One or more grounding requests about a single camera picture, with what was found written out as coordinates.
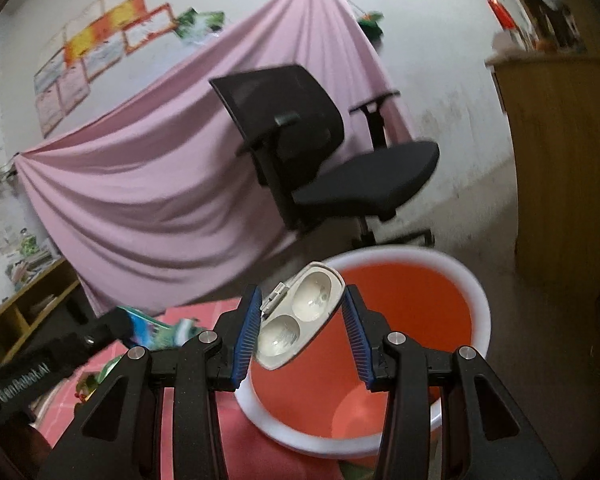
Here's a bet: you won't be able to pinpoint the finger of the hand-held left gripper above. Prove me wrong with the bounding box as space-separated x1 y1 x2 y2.
77 307 133 353

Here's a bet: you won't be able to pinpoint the white earbud case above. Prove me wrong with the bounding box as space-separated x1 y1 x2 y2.
254 261 345 372

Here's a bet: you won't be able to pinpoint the low wooden shelf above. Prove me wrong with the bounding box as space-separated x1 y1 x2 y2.
0 257 81 356

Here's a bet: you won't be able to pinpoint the green photo posters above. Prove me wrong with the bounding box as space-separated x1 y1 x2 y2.
175 9 226 41

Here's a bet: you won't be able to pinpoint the green red snack packet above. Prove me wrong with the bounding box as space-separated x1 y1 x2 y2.
75 355 116 403

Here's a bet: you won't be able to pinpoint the group of wall certificates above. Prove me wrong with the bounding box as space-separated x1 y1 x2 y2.
32 0 201 138

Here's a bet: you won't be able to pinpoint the pink checkered tablecloth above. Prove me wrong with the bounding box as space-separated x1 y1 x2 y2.
37 297 381 480

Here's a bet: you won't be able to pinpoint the black office chair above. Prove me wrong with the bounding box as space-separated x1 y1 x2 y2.
209 64 441 248

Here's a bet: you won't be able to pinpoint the green blue snack packet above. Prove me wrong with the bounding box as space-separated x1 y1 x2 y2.
117 305 211 351

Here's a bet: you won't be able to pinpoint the tall wooden cabinet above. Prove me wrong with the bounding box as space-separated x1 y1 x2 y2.
485 52 600 303

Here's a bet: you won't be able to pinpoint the red hanging ornament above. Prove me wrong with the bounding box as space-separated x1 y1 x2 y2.
487 0 516 31

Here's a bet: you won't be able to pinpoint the stack of books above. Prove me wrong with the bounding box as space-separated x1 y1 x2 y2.
5 250 56 288

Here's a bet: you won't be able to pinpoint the orange bin with white rim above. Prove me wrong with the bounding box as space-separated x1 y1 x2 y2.
234 247 492 453

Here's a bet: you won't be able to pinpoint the white bag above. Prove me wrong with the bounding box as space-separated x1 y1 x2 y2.
492 30 526 56

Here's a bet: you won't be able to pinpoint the pink hanging cloth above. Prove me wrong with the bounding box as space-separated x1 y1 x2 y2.
15 0 416 318

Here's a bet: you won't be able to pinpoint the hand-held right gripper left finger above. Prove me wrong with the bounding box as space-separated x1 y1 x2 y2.
50 284 263 480

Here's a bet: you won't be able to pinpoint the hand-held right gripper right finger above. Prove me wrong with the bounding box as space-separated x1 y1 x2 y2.
341 284 563 480

